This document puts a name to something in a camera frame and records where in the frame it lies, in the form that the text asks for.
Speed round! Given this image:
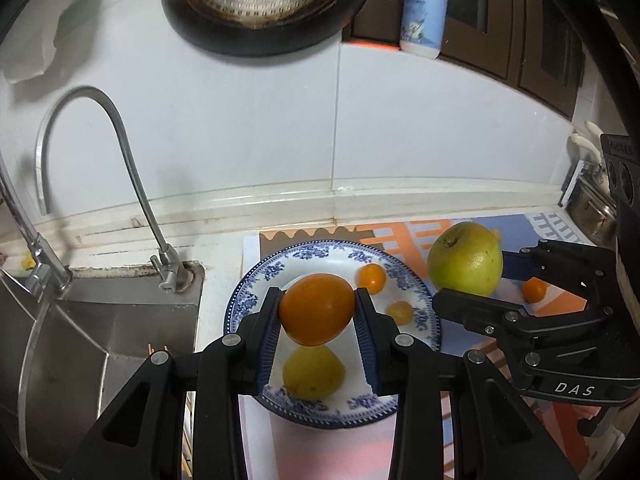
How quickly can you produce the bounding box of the orange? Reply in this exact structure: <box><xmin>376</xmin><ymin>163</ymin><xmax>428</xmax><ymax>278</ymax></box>
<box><xmin>278</xmin><ymin>273</ymin><xmax>355</xmax><ymax>347</ymax></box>
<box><xmin>521</xmin><ymin>278</ymin><xmax>549</xmax><ymax>304</ymax></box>
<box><xmin>357</xmin><ymin>263</ymin><xmax>387</xmax><ymax>295</ymax></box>

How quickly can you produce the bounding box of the blue and white plate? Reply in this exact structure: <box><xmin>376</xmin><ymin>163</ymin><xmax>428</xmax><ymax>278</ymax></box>
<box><xmin>223</xmin><ymin>240</ymin><xmax>442</xmax><ymax>430</ymax></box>

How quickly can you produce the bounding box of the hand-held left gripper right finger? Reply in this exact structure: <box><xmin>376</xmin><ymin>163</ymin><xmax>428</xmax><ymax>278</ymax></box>
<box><xmin>354</xmin><ymin>287</ymin><xmax>577</xmax><ymax>480</ymax></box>

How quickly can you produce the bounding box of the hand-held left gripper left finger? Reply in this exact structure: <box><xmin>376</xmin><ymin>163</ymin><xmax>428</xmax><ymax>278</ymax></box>
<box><xmin>60</xmin><ymin>287</ymin><xmax>282</xmax><ymax>480</ymax></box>

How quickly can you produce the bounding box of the stainless steel sink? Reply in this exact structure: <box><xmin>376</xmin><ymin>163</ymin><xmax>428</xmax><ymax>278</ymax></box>
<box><xmin>0</xmin><ymin>262</ymin><xmax>207</xmax><ymax>480</ymax></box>

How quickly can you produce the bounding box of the dark brown window frame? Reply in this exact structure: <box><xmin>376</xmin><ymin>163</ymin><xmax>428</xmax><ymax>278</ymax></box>
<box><xmin>344</xmin><ymin>0</ymin><xmax>603</xmax><ymax>122</ymax></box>

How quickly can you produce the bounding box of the yellow lemon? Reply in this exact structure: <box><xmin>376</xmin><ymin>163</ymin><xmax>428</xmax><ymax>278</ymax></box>
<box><xmin>283</xmin><ymin>344</ymin><xmax>347</xmax><ymax>402</ymax></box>

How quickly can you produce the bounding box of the stainless steel pot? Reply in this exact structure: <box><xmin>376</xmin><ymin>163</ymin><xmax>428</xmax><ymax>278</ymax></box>
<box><xmin>570</xmin><ymin>176</ymin><xmax>619</xmax><ymax>244</ymax></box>

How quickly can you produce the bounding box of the white plastic wall holder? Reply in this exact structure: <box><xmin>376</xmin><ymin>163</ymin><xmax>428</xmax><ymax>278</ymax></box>
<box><xmin>0</xmin><ymin>0</ymin><xmax>102</xmax><ymax>84</ymax></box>

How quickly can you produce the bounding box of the colourful patterned mat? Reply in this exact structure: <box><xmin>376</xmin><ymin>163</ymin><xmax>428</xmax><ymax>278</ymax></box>
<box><xmin>242</xmin><ymin>212</ymin><xmax>621</xmax><ymax>480</ymax></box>

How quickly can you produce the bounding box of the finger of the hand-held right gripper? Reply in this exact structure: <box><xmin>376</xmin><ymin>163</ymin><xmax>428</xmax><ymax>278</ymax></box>
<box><xmin>500</xmin><ymin>239</ymin><xmax>617</xmax><ymax>311</ymax></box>
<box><xmin>431</xmin><ymin>287</ymin><xmax>620</xmax><ymax>356</ymax></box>

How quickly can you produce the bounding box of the thin gooseneck steel faucet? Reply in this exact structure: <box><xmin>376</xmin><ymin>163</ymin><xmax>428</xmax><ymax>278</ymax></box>
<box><xmin>34</xmin><ymin>85</ymin><xmax>194</xmax><ymax>294</ymax></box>

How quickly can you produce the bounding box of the tall steel kitchen faucet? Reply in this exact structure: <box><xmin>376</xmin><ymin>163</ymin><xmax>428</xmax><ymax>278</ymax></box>
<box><xmin>0</xmin><ymin>152</ymin><xmax>74</xmax><ymax>303</ymax></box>

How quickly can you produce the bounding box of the white and blue pump bottle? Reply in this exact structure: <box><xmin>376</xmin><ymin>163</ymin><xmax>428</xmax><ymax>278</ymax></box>
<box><xmin>399</xmin><ymin>0</ymin><xmax>450</xmax><ymax>60</ymax></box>

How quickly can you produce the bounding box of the black frying pan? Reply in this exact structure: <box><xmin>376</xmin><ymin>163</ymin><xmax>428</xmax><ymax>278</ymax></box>
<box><xmin>160</xmin><ymin>0</ymin><xmax>376</xmax><ymax>57</ymax></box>

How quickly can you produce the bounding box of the green apple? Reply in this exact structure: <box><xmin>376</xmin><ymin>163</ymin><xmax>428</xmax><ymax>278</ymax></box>
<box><xmin>426</xmin><ymin>221</ymin><xmax>504</xmax><ymax>298</ymax></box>

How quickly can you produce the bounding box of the small yellow fruit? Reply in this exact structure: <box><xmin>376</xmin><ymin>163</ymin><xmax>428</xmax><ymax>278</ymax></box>
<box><xmin>387</xmin><ymin>301</ymin><xmax>414</xmax><ymax>327</ymax></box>

